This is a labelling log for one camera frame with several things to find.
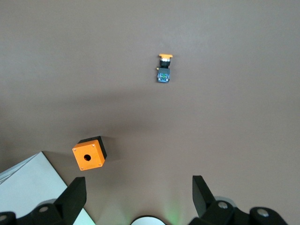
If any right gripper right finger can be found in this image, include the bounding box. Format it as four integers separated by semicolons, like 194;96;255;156
189;175;290;225

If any orange button enclosure box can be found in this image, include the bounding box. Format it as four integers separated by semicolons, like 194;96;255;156
72;135;108;172

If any white drawer cabinet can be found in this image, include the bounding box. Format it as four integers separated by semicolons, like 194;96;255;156
0;151;96;225

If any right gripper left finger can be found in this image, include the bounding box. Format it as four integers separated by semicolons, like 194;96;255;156
0;177;87;225

